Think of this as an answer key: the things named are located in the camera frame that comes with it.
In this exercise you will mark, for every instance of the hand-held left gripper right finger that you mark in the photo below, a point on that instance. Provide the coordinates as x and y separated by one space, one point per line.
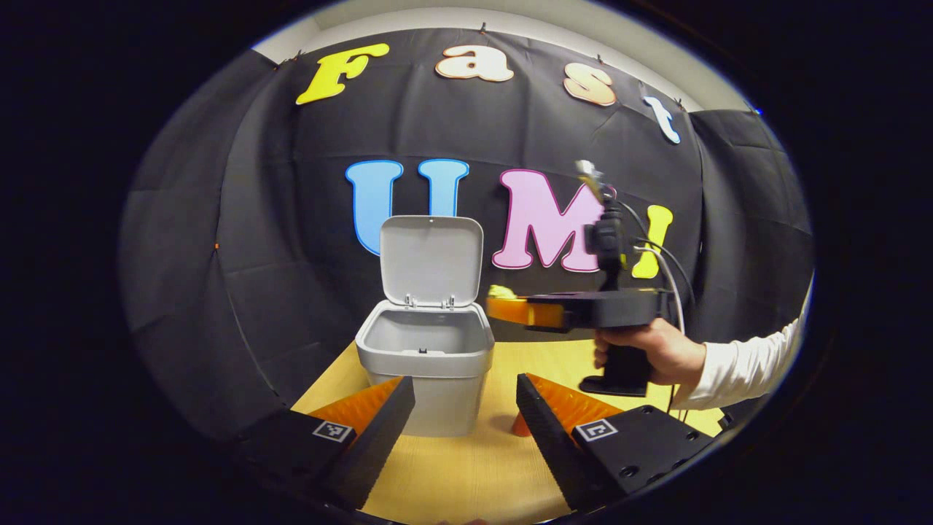
550 445

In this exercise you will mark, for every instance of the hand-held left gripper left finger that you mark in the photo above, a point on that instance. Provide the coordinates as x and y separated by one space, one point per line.
379 445

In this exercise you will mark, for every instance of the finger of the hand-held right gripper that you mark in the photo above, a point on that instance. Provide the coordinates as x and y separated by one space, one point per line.
525 312

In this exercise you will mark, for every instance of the black backdrop cloth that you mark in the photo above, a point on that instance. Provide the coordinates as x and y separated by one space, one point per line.
277 219

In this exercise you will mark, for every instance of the white desktop garbage bin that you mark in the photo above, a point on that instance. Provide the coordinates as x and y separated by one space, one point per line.
437 401

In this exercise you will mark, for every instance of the wooden desktop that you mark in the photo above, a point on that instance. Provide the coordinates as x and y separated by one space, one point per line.
466 474

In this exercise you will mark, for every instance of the yellowish paper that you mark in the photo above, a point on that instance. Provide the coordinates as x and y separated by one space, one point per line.
501 292

